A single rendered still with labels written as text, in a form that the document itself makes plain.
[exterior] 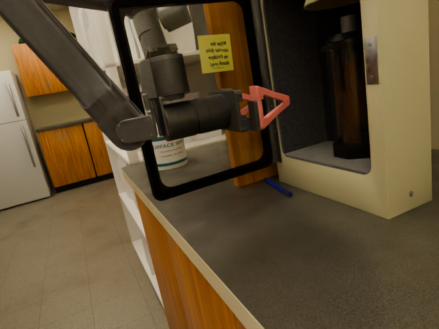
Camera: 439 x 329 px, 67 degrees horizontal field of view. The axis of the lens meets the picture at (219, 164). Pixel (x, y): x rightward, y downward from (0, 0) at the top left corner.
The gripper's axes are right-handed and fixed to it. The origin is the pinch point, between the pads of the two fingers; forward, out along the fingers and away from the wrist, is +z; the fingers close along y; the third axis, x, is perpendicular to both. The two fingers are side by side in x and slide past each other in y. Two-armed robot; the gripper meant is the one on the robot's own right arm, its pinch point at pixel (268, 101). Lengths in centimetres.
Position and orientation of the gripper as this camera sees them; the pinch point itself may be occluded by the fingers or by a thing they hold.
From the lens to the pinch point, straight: 61.0
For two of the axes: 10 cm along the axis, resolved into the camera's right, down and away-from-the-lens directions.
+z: 8.9, -2.5, 3.7
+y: -4.2, -1.6, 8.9
